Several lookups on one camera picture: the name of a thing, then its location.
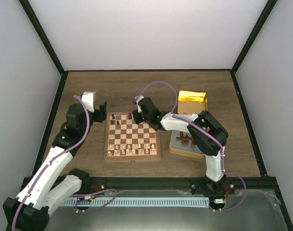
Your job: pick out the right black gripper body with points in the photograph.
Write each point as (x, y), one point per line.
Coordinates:
(137, 120)

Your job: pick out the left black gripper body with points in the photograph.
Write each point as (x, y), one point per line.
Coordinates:
(101, 116)

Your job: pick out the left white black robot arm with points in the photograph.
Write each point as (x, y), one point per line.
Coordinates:
(33, 206)

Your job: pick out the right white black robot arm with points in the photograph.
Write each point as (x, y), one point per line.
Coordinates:
(208, 134)

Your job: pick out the wooden chess board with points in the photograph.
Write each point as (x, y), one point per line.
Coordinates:
(129, 133)

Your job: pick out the row of white chess pieces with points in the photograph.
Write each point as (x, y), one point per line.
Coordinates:
(140, 149)

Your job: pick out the gold tin box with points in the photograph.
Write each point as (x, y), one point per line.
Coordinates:
(176, 147)

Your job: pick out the gold tin lid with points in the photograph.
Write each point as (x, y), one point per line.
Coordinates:
(192, 102)

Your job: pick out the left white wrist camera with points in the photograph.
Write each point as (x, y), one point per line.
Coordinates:
(89, 98)

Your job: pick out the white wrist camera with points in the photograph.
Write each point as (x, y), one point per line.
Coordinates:
(137, 99)
(89, 98)

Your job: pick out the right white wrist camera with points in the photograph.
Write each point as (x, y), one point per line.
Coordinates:
(137, 99)

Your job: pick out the black aluminium front rail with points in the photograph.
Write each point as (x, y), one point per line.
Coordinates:
(134, 183)

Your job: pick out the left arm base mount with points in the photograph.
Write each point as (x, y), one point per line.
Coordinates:
(91, 185)

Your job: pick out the light blue slotted cable duct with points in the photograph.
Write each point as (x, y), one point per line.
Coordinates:
(141, 202)

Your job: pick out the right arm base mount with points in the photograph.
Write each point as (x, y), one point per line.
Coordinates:
(207, 187)

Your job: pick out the black enclosure frame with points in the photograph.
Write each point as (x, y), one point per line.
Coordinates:
(248, 44)

